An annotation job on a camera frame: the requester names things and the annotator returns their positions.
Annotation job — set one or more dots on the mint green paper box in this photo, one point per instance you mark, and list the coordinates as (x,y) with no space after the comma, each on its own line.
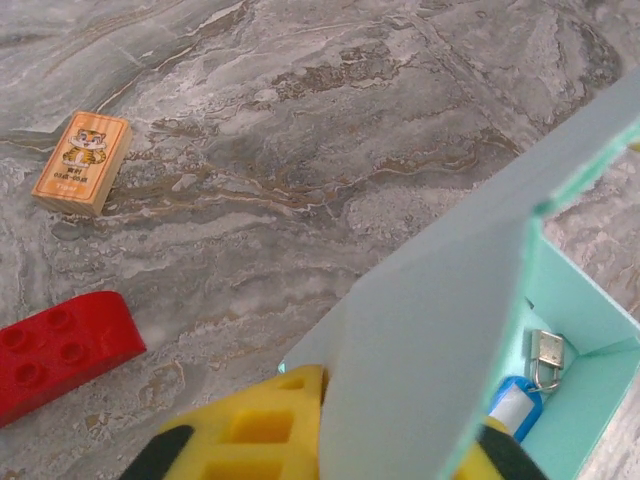
(425,350)

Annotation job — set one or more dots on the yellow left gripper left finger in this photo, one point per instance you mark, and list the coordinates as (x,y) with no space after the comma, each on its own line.
(260,425)

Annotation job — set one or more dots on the blue key tag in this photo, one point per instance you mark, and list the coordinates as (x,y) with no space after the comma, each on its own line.
(515,405)

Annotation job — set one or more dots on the small silver padlock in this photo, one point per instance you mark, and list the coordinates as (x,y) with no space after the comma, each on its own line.
(547,347)

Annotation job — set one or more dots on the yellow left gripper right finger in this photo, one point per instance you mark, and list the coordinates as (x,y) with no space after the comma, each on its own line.
(500,460)

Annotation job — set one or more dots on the red studded toy brick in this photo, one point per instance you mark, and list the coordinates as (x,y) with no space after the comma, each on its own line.
(50,350)

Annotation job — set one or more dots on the wooden tiger picture block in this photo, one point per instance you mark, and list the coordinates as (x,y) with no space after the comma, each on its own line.
(80,165)

